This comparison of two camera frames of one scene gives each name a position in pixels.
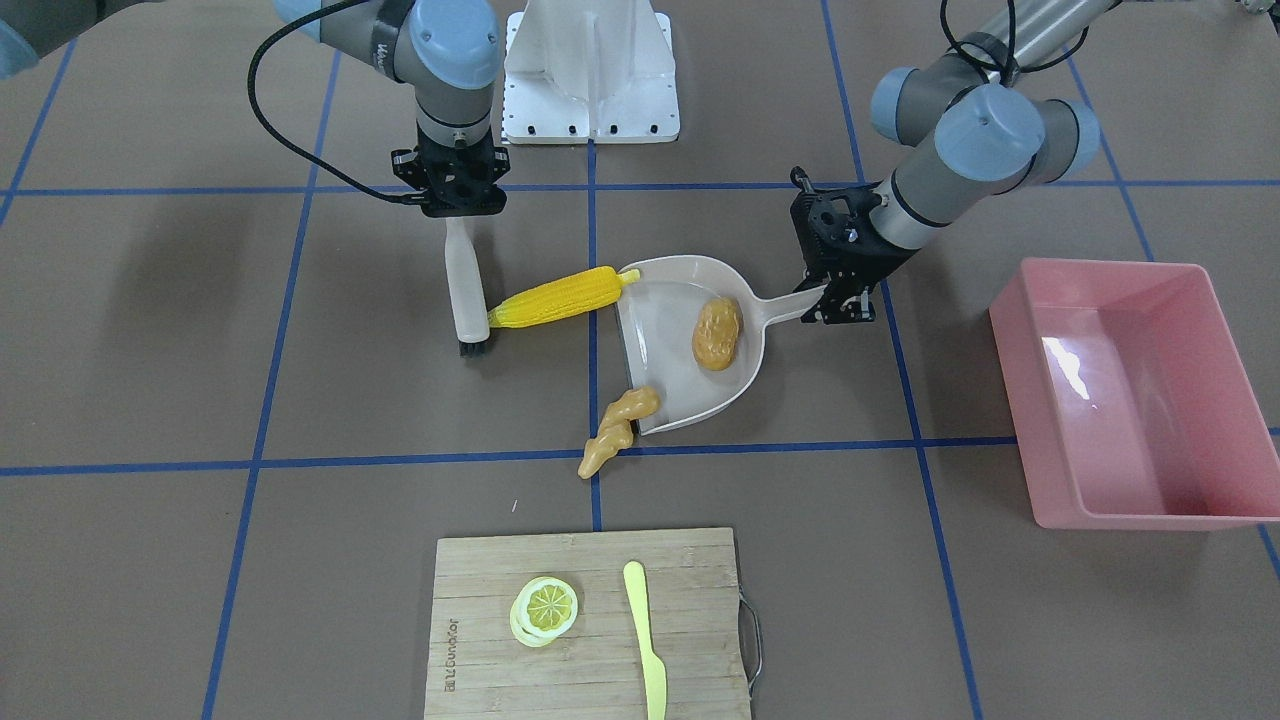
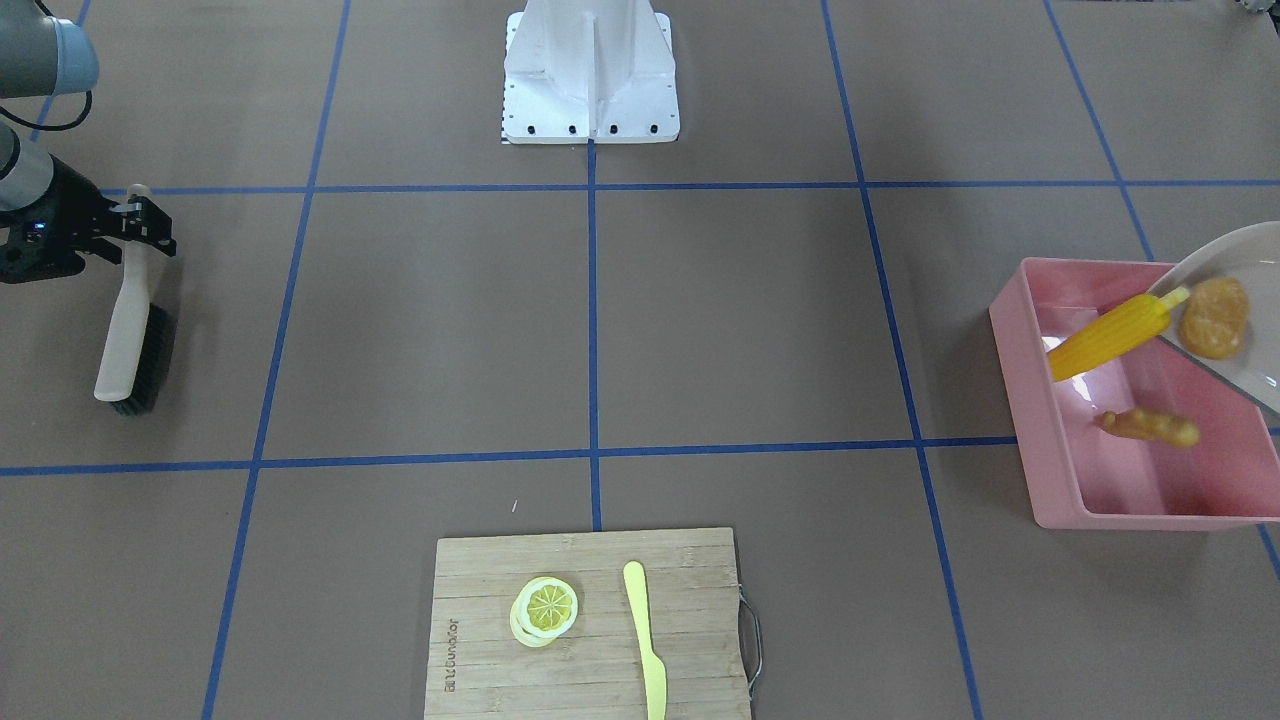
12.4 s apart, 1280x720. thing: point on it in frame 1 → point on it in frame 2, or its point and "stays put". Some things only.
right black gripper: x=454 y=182 → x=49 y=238
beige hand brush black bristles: x=468 y=294 → x=140 y=339
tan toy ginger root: x=616 y=430 → x=1150 y=425
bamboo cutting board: x=479 y=669 stays put
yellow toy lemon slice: x=543 y=609 stays put
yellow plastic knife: x=656 y=678 stays put
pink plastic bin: x=1130 y=398 stays put
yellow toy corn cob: x=576 y=294 → x=1122 y=327
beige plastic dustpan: x=693 y=330 → x=1250 y=255
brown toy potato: x=716 y=333 → x=1214 y=318
